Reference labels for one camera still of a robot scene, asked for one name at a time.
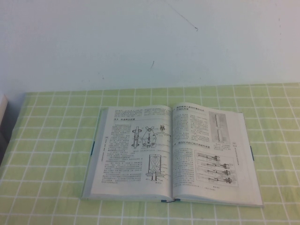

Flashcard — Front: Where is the green white checked tablecloth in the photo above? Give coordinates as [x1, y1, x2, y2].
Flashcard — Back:
[0, 83, 300, 225]

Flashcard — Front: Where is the technical hardcover book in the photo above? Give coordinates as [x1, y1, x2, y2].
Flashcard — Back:
[81, 105, 264, 208]

